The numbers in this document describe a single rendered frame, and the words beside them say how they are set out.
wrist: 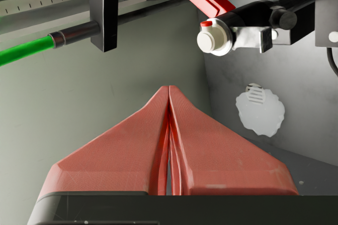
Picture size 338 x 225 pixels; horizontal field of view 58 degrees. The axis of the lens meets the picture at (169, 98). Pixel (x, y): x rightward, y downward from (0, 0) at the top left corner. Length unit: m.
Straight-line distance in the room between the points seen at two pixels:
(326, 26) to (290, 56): 0.21
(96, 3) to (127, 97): 0.20
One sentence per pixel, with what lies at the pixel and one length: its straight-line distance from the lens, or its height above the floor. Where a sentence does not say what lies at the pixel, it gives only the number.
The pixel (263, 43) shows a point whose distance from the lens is 0.20.
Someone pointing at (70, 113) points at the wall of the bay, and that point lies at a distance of 0.48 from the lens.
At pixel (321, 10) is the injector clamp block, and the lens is 0.34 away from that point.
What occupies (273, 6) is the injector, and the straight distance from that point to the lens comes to 0.27.
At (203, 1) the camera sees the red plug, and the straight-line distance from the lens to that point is 0.26.
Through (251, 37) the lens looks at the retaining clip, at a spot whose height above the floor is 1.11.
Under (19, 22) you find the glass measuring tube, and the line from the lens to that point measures 0.41.
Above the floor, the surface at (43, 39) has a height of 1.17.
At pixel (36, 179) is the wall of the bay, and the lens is 0.50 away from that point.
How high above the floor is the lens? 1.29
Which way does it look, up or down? 35 degrees down
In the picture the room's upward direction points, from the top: 119 degrees counter-clockwise
